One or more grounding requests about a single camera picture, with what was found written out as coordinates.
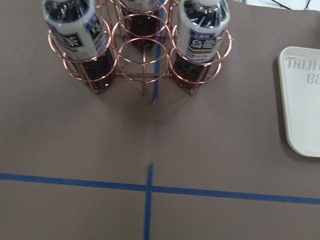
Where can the tea bottle white cap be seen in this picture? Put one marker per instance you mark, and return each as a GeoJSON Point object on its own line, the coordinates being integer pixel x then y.
{"type": "Point", "coordinates": [200, 29]}

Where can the cream bear tray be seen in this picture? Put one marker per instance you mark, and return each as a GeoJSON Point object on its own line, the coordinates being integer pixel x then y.
{"type": "Point", "coordinates": [299, 77]}

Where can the copper wire bottle rack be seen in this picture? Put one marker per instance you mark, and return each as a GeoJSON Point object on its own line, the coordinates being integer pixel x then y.
{"type": "Point", "coordinates": [147, 65]}

